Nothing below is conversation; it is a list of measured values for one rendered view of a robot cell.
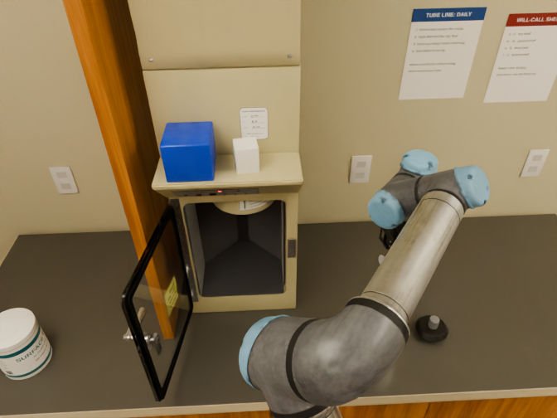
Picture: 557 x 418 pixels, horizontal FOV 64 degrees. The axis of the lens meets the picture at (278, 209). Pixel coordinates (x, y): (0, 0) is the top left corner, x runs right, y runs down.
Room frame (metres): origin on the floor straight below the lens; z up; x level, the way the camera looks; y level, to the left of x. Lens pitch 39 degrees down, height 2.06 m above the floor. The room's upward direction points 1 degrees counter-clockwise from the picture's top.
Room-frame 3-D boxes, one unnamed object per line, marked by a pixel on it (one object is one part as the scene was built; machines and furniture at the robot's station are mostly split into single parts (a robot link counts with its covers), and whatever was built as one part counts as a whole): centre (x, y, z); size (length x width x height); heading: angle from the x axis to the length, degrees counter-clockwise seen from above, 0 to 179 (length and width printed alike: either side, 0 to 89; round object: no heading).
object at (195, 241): (1.01, 0.12, 1.19); 0.26 x 0.24 x 0.35; 92
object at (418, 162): (0.79, -0.30, 1.50); 0.09 x 0.08 x 0.11; 141
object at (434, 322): (0.79, -0.44, 0.97); 0.09 x 0.09 x 0.07
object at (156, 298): (0.71, 0.28, 1.19); 0.30 x 0.01 x 0.40; 172
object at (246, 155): (0.83, 0.07, 1.54); 0.05 x 0.05 x 0.06; 10
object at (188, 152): (0.82, 0.19, 1.56); 0.10 x 0.10 x 0.09; 2
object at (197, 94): (1.01, 0.12, 1.33); 0.32 x 0.25 x 0.77; 92
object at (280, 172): (0.83, 0.11, 1.46); 0.32 x 0.12 x 0.10; 92
